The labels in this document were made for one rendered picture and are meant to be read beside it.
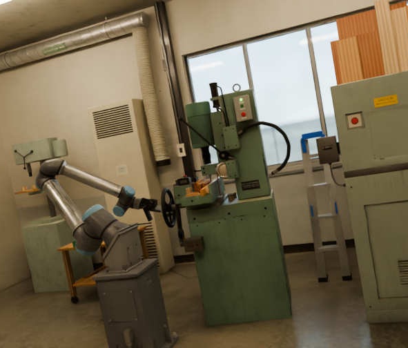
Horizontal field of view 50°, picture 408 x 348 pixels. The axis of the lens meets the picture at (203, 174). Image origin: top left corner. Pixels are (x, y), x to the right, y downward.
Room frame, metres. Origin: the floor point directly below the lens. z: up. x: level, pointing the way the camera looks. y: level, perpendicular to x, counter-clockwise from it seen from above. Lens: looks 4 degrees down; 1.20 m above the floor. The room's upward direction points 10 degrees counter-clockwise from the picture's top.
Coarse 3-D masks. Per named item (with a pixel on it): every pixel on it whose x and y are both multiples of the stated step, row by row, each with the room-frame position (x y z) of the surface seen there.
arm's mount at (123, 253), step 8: (136, 224) 2.72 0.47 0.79; (120, 232) 2.55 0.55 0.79; (128, 232) 2.63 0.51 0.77; (136, 232) 2.70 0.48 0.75; (112, 240) 2.56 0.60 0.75; (120, 240) 2.54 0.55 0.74; (128, 240) 2.61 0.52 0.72; (136, 240) 2.69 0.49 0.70; (112, 248) 2.57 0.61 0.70; (120, 248) 2.54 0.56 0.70; (128, 248) 2.59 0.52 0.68; (136, 248) 2.67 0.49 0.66; (104, 256) 2.59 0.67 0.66; (112, 256) 2.57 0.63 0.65; (120, 256) 2.55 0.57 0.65; (128, 256) 2.58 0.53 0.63; (136, 256) 2.65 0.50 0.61; (112, 264) 2.58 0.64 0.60; (120, 264) 2.55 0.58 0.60; (128, 264) 2.57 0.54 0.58; (136, 264) 2.64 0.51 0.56; (112, 272) 2.57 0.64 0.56; (120, 272) 2.55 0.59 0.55
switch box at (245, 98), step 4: (240, 96) 2.84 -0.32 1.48; (244, 96) 2.83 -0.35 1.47; (248, 96) 2.83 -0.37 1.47; (236, 100) 2.84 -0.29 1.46; (244, 100) 2.83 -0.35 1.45; (248, 100) 2.83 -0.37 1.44; (236, 104) 2.84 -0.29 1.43; (240, 104) 2.84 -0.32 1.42; (244, 104) 2.83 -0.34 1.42; (248, 104) 2.83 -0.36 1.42; (236, 108) 2.84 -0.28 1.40; (248, 108) 2.83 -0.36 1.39; (236, 112) 2.84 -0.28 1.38; (240, 112) 2.84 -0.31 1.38; (244, 112) 2.83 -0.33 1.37; (248, 112) 2.83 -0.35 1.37; (236, 116) 2.85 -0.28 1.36; (240, 116) 2.84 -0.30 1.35; (244, 116) 2.84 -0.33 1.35; (248, 116) 2.83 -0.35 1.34; (252, 116) 2.88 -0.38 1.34; (240, 120) 2.84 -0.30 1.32; (244, 120) 2.85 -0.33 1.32
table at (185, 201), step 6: (222, 186) 3.24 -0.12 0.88; (216, 192) 2.94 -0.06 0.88; (222, 192) 3.20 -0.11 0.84; (180, 198) 2.80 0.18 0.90; (186, 198) 2.79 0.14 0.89; (192, 198) 2.78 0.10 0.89; (198, 198) 2.78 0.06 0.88; (204, 198) 2.77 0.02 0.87; (210, 198) 2.76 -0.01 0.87; (216, 198) 2.90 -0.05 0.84; (186, 204) 2.79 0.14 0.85; (192, 204) 2.79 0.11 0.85
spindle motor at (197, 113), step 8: (192, 104) 2.99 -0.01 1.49; (200, 104) 2.98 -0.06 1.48; (208, 104) 3.03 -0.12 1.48; (192, 112) 2.99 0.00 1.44; (200, 112) 2.98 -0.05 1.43; (208, 112) 3.01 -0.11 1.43; (192, 120) 3.00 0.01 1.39; (200, 120) 2.98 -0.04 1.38; (208, 120) 3.00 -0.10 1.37; (200, 128) 2.98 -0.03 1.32; (208, 128) 3.00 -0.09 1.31; (192, 136) 3.03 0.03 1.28; (208, 136) 2.99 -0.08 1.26; (192, 144) 3.04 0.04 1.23; (200, 144) 2.98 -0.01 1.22; (208, 144) 2.98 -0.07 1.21
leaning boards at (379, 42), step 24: (384, 0) 3.77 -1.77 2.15; (336, 24) 3.93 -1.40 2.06; (360, 24) 3.86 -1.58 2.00; (384, 24) 3.76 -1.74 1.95; (336, 48) 3.91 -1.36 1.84; (360, 48) 3.84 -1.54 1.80; (384, 48) 3.76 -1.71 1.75; (336, 72) 3.91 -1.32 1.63; (360, 72) 3.81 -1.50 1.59; (384, 72) 3.78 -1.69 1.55
